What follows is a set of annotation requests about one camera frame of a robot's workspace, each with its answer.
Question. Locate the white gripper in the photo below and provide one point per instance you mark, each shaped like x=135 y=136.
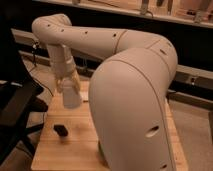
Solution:
x=64 y=69

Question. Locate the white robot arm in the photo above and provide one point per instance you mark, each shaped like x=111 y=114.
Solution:
x=127 y=91

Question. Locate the dark eraser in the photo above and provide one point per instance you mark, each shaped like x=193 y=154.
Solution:
x=61 y=130

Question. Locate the white crumpled cloth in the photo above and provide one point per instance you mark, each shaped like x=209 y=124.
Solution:
x=85 y=96

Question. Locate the black office chair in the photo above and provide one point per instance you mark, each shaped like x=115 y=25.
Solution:
x=18 y=96

